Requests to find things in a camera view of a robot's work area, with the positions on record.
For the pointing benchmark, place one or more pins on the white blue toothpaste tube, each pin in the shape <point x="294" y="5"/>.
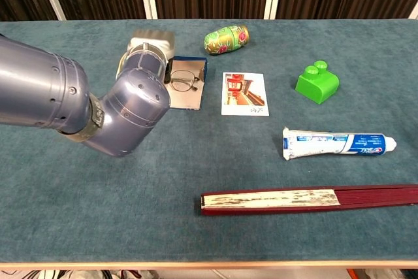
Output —
<point x="326" y="143"/>

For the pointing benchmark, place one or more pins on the green toy building block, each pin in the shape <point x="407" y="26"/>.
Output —
<point x="318" y="88"/>

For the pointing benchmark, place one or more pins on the thin black metal eyeglasses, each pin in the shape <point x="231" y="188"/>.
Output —
<point x="183" y="79"/>

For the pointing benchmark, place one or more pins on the left blue grey robot arm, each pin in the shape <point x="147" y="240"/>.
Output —
<point x="32" y="86"/>

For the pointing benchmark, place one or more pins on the white bordered photo card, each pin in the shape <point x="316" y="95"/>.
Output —
<point x="243" y="94"/>

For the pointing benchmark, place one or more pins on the green gold floral nesting doll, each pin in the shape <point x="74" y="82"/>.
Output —
<point x="225" y="40"/>

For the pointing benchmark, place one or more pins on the dark red folding fan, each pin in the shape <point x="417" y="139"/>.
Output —
<point x="277" y="199"/>

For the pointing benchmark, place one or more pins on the teal felt table cloth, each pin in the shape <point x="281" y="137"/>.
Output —
<point x="114" y="210"/>

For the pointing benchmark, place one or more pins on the blue glasses case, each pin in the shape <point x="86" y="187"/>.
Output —
<point x="186" y="99"/>

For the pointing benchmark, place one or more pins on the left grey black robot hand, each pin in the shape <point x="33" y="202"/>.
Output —
<point x="156" y="39"/>

